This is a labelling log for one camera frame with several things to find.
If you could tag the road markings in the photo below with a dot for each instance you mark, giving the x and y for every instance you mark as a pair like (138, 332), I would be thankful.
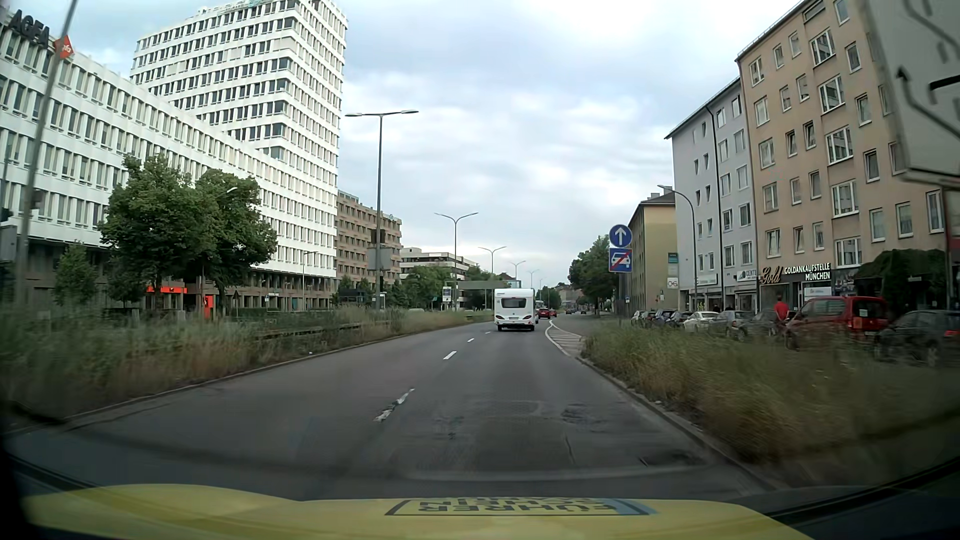
(402, 397)

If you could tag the large white direction sign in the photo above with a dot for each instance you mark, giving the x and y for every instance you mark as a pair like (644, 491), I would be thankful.
(919, 82)

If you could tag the grey asphalt road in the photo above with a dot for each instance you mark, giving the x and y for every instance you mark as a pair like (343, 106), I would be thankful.
(480, 390)

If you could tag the guard rail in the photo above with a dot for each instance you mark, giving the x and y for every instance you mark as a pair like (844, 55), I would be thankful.
(315, 331)

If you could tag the tall white office tower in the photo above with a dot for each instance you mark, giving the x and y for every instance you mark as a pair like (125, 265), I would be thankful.
(255, 82)

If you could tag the beige apartment building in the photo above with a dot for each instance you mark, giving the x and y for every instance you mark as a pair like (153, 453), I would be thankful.
(832, 150)

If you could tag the row of parked cars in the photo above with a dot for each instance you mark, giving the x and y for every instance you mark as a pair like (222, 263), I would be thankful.
(701, 320)

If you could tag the overgrown grass median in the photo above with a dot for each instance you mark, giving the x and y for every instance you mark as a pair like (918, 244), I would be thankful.
(112, 360)

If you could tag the small green tree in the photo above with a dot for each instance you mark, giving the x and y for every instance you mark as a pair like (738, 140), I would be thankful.
(75, 277)

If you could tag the ochre building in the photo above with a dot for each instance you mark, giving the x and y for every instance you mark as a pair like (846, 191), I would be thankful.
(651, 255)

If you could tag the car's own bonnet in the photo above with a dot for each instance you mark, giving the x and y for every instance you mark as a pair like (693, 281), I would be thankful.
(375, 517)

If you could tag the long white office building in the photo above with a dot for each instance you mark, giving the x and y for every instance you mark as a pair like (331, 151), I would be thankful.
(90, 150)

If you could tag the overgrown grass verge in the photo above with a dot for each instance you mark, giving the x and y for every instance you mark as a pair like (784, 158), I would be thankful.
(765, 390)

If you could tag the large green tree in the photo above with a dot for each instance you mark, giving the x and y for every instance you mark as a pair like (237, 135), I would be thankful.
(180, 225)

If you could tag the group of trees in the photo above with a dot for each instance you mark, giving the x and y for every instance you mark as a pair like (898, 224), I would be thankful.
(420, 289)

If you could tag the curved lamp post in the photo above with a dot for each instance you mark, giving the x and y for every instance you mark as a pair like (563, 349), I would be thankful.
(691, 225)

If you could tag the person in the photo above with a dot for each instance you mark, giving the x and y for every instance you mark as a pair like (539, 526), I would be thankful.
(781, 308)

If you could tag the grey pole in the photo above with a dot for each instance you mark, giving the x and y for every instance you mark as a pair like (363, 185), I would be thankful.
(39, 150)

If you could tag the low grey building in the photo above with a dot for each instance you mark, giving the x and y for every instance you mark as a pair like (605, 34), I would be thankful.
(435, 262)

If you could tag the red car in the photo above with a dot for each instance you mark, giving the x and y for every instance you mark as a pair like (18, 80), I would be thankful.
(544, 313)

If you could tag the grey apartment building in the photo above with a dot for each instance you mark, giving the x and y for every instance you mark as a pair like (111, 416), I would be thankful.
(716, 202)

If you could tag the brown office building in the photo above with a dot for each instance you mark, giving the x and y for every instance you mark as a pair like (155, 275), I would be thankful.
(360, 240)

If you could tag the dark green awning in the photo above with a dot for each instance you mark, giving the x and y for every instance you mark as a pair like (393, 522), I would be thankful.
(904, 274)

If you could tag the dark parked car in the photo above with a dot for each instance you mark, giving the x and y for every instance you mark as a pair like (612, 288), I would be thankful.
(919, 335)

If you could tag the white caravan trailer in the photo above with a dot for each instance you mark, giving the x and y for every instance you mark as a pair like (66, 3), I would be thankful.
(514, 308)

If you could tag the blue road sign post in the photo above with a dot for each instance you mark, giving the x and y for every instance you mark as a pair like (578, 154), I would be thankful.
(620, 259)

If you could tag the red van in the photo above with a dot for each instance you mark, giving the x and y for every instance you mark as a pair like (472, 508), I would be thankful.
(840, 316)

